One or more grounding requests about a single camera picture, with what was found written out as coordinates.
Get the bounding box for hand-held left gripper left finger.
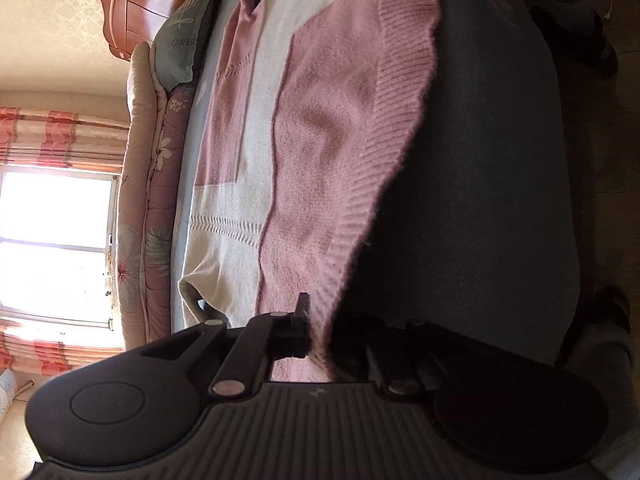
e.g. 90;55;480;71
142;292;313;401

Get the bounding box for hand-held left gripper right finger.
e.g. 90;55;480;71
325;312;481;401

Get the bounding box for pink and cream knit sweater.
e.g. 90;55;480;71
179;0;443;386

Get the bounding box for folded pink floral quilt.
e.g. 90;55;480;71
116;42;201;351

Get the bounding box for blue floral bed sheet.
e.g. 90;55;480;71
170;0;583;386

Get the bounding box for pink patterned curtain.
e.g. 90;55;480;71
0;105;131;168
0;322;126;376

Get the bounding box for dark slipper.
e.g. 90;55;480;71
530;5;621;78
560;285;632;361

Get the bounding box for window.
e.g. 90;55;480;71
0;170;118;331

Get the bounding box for blue-green pillow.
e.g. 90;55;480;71
150;0;216;92

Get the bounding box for wooden bed headboard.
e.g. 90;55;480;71
94;0;246;63

